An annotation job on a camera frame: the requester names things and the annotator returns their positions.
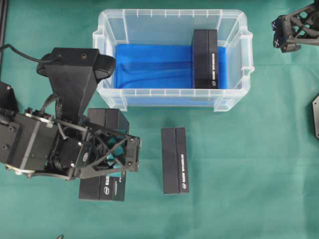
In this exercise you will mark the clear plastic storage case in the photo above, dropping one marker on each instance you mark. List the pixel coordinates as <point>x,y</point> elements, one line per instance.
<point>175,27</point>

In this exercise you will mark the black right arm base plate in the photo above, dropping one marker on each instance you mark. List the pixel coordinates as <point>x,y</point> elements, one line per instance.
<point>315,104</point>

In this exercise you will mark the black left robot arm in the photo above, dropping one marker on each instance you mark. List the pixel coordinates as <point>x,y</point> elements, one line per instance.
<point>35,143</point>

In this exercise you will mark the black camera box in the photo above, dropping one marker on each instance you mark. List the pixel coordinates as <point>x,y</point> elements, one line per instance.
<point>205,59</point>
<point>174,160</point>
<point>107,187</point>

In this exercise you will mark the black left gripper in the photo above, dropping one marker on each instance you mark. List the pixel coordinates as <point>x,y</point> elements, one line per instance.
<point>89,150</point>

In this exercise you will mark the black aluminium frame rail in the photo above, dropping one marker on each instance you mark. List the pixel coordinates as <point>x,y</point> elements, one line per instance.
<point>3,16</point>

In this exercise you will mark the blue cloth liner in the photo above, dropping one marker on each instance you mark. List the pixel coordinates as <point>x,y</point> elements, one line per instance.
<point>140,66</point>

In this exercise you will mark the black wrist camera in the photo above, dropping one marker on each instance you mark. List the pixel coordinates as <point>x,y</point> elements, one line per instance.
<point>74,74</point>

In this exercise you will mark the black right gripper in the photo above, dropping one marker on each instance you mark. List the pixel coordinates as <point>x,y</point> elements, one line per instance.
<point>294,29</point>

